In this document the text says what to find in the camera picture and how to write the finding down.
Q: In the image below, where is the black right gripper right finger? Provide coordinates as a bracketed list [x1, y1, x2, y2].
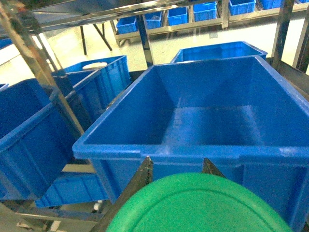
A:
[202, 158, 225, 178]

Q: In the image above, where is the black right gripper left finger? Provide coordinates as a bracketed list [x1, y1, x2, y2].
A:
[90, 156, 154, 232]

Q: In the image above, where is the green round button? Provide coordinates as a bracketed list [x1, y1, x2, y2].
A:
[107, 173, 290, 232]

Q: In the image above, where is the large blue crate right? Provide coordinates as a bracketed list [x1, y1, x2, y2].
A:
[72, 57, 309, 232]

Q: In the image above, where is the large blue crate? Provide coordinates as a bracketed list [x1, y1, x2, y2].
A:
[0, 79, 77, 200]
[72, 57, 309, 232]

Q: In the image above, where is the blue crate behind left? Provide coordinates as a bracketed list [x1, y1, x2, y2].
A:
[63, 55, 132, 112]

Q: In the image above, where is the large blue crate left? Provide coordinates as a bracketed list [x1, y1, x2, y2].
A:
[0, 79, 77, 200]

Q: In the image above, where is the blue crate behind right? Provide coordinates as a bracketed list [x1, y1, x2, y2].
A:
[171, 41, 267, 63]

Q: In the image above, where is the steel rack upright post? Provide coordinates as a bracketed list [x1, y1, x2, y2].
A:
[0, 0, 84, 138]

